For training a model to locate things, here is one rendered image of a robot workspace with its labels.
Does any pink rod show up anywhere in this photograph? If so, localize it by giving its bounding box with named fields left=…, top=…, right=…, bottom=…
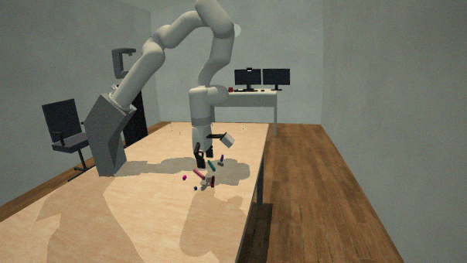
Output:
left=193, top=169, right=206, bottom=179

